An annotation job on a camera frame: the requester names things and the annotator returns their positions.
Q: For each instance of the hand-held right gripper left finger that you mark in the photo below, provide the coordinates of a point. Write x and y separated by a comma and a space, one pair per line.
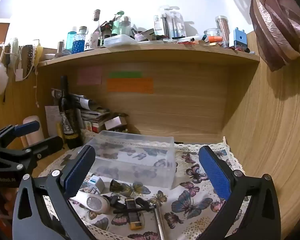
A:
77, 172

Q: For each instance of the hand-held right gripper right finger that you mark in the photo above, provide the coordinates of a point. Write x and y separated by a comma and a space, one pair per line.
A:
213, 172

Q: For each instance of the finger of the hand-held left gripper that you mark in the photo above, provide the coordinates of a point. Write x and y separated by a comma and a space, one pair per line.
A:
48, 143
27, 128

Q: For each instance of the pink cylinder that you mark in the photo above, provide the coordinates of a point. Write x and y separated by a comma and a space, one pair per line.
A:
34, 130

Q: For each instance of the white cube charger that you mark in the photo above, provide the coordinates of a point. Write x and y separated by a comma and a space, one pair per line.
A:
96, 183

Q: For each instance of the white paper sheet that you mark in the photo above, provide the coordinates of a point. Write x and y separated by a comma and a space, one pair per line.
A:
51, 120

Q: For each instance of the white oval lint shaver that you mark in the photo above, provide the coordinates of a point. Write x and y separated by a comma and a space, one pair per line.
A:
93, 202

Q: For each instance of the dark wine bottle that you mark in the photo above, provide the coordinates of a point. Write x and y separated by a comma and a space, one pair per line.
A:
66, 115

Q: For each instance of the butterfly print lace tablecloth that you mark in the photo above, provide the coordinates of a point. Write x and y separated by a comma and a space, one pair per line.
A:
187, 200

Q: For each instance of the small dark bell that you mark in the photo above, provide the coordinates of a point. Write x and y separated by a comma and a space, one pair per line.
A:
116, 185

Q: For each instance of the stack of magazines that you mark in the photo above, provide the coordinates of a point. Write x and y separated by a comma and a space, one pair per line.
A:
93, 116

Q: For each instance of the white hanging tag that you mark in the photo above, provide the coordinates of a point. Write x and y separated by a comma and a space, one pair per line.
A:
19, 74

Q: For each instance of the clear plastic storage box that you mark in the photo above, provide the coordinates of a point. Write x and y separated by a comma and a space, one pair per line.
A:
133, 158

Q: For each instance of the small cardboard box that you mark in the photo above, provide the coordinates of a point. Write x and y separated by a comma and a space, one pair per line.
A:
115, 123

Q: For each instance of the black patterned ribbon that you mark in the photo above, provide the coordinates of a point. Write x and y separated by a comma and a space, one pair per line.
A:
29, 57

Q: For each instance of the yellow black lighter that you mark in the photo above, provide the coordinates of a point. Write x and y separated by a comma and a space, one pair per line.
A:
133, 217

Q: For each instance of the black clip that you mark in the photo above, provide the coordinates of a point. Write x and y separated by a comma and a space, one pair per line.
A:
142, 204

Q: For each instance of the metal rod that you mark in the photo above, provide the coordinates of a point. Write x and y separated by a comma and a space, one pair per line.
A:
160, 223

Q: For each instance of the pink sticky note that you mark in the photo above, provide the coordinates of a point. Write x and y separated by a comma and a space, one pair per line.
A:
89, 75

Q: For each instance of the blue liquid bottle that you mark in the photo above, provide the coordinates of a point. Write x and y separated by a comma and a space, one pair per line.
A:
71, 41

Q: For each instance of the orange sticky note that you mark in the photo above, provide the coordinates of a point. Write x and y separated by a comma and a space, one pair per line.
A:
130, 86

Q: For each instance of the jar of blue beads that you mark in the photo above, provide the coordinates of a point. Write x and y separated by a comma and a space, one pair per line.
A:
80, 41

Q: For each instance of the green sticky note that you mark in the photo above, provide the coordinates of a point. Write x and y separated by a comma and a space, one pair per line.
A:
125, 75

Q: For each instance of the cork stoppered glass bottle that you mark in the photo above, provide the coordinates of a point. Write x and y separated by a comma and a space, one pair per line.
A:
97, 25

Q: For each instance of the white lidded plastic container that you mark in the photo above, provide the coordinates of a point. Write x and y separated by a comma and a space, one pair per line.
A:
120, 41

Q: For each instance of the orange tube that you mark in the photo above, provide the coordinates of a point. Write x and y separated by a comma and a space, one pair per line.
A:
215, 39

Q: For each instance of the wooden shelf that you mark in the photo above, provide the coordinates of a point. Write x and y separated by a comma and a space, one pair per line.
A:
150, 52

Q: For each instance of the blue plastic block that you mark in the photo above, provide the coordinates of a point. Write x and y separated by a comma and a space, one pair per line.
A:
240, 38

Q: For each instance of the glass jar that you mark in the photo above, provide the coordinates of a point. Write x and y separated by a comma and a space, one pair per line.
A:
212, 33

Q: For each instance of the mint green bottle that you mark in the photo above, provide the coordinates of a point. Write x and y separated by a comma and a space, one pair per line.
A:
119, 23

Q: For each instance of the clear tube of straws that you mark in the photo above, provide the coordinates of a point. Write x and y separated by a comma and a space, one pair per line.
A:
222, 27

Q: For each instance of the clear packaged brush set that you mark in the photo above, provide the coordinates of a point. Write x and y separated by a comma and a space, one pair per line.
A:
170, 22

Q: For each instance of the brown hanging bag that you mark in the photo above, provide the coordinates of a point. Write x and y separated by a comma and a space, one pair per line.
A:
275, 27

